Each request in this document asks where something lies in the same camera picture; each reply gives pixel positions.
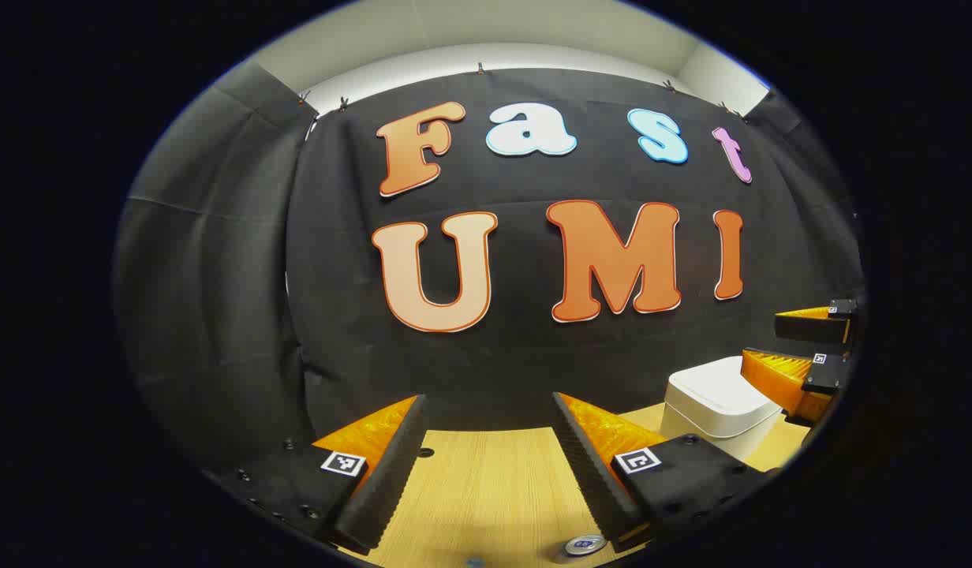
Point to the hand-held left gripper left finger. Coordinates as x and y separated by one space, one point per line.
387 489

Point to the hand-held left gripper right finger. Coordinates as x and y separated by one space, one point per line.
592 481

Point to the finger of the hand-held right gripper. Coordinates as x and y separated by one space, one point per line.
809 329
825 375

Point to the blue pop can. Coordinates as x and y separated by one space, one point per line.
585 544

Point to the white desktop garbage bin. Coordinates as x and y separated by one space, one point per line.
715 394

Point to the wooden desktop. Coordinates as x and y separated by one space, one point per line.
494 489

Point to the black backdrop cloth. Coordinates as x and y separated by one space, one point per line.
517 363

